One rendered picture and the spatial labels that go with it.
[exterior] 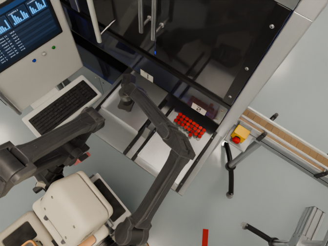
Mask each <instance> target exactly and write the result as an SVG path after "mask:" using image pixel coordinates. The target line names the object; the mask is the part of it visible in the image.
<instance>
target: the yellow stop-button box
mask: <svg viewBox="0 0 328 246"><path fill-rule="evenodd" d="M251 130H252V128H250V127H249V126H247V125H245V124H244V123H242V122H239V124H238V125H237V126H236V128H235V129H234V131H233V132H232V134H231V135H230V136H231V137H232V138H233V137H237V138H239V139H240V143H243V142H244V141H245V140H246V139H247V137H248V135H249V134H250V132H251Z"/></svg>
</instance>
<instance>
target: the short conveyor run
mask: <svg viewBox="0 0 328 246"><path fill-rule="evenodd" d="M277 117H278V113H275V114H274V115H272V116H271V117H270V118H267V117H266V116H264V115H262V114H261V113H259V112H257V111H256V110H254V109H253V108H251V107H249V106H248V107H247V109H246V110H245V111H244V113H243V114H242V115H241V116H240V118H239V119H238V120H239V121H241V122H242V123H244V124H246V125H247V126H249V127H250V128H252V130H251V132H250V135H251V136H253V138H252V140H254V141H255V142H257V143H258V144H260V145H262V146H263V147H265V148H266V149H268V150H269V151H271V152H273V153H274V154H276V155H277V156H279V157H280V158H282V159H284V160H285V161H287V162H288V163H290V164H291V165H293V166H295V167H296V168H298V169H299V170H301V171H302V172H304V173H306V174H307V175H309V176H310V177H312V178H313V179H315V180H317V181H318V182H320V183H321V184H323V185H324V186H326V187H328V154H326V153H324V152H323V151H321V150H319V149H317V148H316V147H314V146H313V145H311V144H309V143H308V142H306V141H304V140H303V139H301V138H300V137H298V136H296V135H295V134H293V133H291V132H290V131H288V130H287V129H285V128H283V127H282V126H280V125H278V124H277V123H275V122H274V120H275V119H276V118H277Z"/></svg>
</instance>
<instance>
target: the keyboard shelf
mask: <svg viewBox="0 0 328 246"><path fill-rule="evenodd" d="M82 80H84V81H85V82H86V83H87V84H88V85H89V86H90V87H91V88H92V89H93V90H94V91H95V92H96V93H97V94H98V95H97V96H96V97H94V98H93V99H92V100H91V101H89V102H88V103H87V104H85V105H84V106H83V107H82V108H80V109H79V110H78V111H76V112H75V113H74V114H73V115H71V116H70V117H69V118H67V119H66V120H65V121H64V122H62V123H61V124H60V125H58V126H57V127H56V128H58V127H60V126H62V125H63V124H65V123H67V122H69V121H71V120H72V119H74V118H75V117H76V116H78V115H79V114H80V113H81V111H82V110H83V109H84V108H85V107H89V106H90V105H91V104H93V103H94V102H95V101H96V100H98V99H99V98H100V97H101V96H102V94H101V92H100V91H99V90H98V89H97V88H96V87H95V86H94V85H92V84H91V83H90V82H89V81H88V80H87V79H86V78H85V77H84V76H83V75H80V76H79V77H78V78H76V79H75V80H73V81H72V82H71V83H70V84H68V85H67V86H66V87H64V88H63V89H62V90H60V91H58V90H57V89H56V88H55V87H54V88H53V89H51V90H50V91H49V92H47V93H46V94H44V95H43V96H42V97H40V98H39V99H38V100H36V101H35V102H33V103H32V104H31V105H30V106H31V107H32V108H33V109H34V110H33V111H31V112H30V113H29V114H27V115H26V116H25V117H23V118H22V121H23V122H24V123H25V124H26V125H27V127H28V128H29V129H30V130H31V131H32V132H33V133H34V135H35V136H36V137H37V138H38V137H40V136H41V135H40V133H39V132H38V131H37V130H36V129H35V128H34V127H33V126H32V124H31V123H30V122H29V121H28V120H29V119H31V118H32V117H33V116H35V115H36V114H38V113H39V112H40V111H42V110H43V109H44V108H46V107H47V106H48V105H50V104H51V103H52V102H54V101H55V100H56V99H58V98H59V97H60V96H62V95H63V94H64V93H66V92H67V91H68V90H70V89H71V88H72V87H74V86H75V85H77V84H78V83H79V82H81V81H82ZM56 128H55V129H56Z"/></svg>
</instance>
